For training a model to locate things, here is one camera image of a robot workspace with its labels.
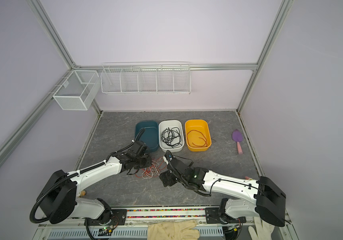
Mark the white plastic tub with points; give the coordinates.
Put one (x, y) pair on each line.
(171, 137)

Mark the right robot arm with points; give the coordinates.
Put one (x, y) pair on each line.
(245, 198)

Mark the cream work glove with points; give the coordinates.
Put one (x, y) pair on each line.
(184, 230)

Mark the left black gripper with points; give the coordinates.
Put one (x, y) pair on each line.
(149, 161)

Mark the teal plastic tub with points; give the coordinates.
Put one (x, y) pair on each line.
(150, 136)

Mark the white rubber glove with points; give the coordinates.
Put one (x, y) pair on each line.
(261, 230)

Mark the long white wire basket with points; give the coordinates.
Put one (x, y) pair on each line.
(146, 78)

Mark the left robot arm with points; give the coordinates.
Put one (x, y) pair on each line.
(61, 198)

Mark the small white mesh basket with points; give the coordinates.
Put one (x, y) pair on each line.
(78, 90)

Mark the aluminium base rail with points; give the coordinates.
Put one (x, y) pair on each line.
(133, 223)

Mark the yellow plastic tub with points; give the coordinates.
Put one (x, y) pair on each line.
(197, 135)

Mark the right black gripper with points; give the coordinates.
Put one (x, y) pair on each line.
(167, 174)

